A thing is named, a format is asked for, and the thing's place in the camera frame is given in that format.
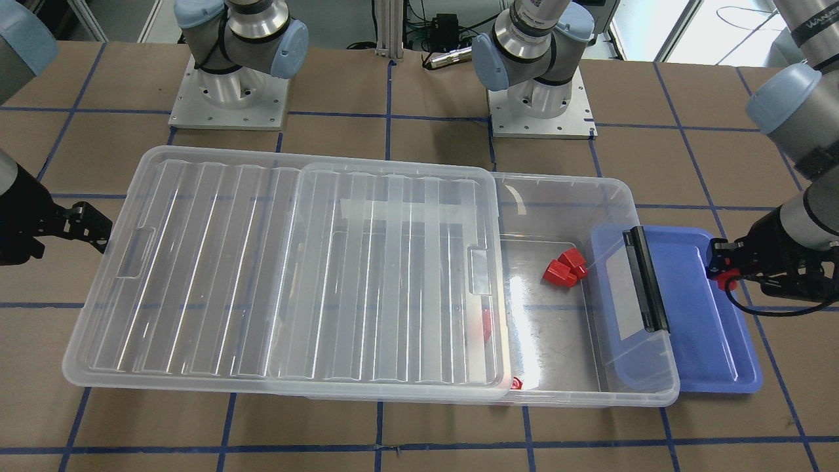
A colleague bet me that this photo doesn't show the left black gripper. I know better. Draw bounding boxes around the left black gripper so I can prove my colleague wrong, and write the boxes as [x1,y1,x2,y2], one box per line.
[707,206,837,303]

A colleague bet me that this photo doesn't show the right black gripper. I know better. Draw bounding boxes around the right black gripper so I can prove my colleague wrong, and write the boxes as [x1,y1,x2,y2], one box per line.
[1,161,113,266]

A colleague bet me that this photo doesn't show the clear plastic box lid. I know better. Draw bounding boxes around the clear plastic box lid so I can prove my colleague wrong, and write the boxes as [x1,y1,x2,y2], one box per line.
[62,146,512,403]

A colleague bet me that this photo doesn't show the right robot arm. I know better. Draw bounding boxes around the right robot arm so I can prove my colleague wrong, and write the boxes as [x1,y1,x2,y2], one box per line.
[1,1,309,266]

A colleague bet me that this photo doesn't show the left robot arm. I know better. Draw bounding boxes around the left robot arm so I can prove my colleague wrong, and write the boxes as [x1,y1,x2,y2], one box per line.
[471,1,838,316]

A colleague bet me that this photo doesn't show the blue plastic tray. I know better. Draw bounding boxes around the blue plastic tray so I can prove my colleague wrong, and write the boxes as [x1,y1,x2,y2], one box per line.
[591,224,763,394]

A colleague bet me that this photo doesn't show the clear plastic storage box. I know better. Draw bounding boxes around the clear plastic storage box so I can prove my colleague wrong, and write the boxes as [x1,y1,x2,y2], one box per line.
[269,164,679,407]

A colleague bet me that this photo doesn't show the black box latch handle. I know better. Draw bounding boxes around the black box latch handle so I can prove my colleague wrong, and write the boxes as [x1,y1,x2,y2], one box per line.
[623,226,671,332]

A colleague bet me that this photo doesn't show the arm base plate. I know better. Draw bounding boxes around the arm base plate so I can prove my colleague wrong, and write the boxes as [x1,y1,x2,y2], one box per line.
[488,69,598,140]
[168,57,290,131]

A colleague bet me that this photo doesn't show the aluminium frame post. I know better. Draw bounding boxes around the aluminium frame post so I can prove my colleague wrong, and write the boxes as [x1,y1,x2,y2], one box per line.
[374,1,406,62]

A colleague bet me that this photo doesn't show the black cables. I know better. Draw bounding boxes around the black cables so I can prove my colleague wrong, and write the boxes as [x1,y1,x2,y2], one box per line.
[406,12,474,70]

